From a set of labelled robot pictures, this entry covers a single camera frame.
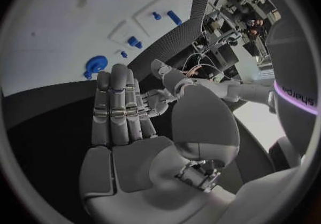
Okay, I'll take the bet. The workshop desk with equipment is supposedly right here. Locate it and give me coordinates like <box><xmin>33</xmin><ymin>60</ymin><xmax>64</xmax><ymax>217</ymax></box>
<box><xmin>215</xmin><ymin>0</ymin><xmax>281</xmax><ymax>21</ymax></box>

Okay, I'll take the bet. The white task board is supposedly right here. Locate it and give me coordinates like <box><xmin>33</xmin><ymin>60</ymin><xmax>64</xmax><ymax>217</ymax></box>
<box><xmin>1</xmin><ymin>0</ymin><xmax>197</xmax><ymax>97</ymax></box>

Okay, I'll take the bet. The blue gear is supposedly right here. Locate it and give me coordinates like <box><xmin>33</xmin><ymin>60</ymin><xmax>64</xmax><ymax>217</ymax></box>
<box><xmin>83</xmin><ymin>55</ymin><xmax>109</xmax><ymax>80</ymax></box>

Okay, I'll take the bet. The person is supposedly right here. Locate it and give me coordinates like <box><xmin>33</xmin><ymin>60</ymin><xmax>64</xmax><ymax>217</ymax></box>
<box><xmin>246</xmin><ymin>18</ymin><xmax>266</xmax><ymax>36</ymax></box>

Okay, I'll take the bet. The blue plug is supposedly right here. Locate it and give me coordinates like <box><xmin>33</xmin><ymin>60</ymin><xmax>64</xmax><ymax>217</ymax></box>
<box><xmin>127</xmin><ymin>35</ymin><xmax>144</xmax><ymax>49</ymax></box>

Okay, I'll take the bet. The long blue cylinder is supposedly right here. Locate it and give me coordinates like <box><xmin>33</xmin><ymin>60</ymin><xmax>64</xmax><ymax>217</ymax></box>
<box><xmin>166</xmin><ymin>10</ymin><xmax>183</xmax><ymax>26</ymax></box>

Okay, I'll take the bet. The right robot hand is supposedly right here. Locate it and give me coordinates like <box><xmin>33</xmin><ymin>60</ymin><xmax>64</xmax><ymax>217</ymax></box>
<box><xmin>79</xmin><ymin>59</ymin><xmax>241</xmax><ymax>224</ymax></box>

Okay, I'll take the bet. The black machine stand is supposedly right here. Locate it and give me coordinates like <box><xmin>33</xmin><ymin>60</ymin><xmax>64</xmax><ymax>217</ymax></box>
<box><xmin>193</xmin><ymin>27</ymin><xmax>242</xmax><ymax>78</ymax></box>

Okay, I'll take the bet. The white cable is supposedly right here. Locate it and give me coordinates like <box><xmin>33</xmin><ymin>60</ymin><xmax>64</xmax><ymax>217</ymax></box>
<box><xmin>182</xmin><ymin>52</ymin><xmax>205</xmax><ymax>73</ymax></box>
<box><xmin>197</xmin><ymin>63</ymin><xmax>227</xmax><ymax>81</ymax></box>

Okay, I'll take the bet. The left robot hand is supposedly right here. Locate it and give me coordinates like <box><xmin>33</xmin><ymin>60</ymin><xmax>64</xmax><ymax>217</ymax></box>
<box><xmin>140</xmin><ymin>89</ymin><xmax>177</xmax><ymax>118</ymax></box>

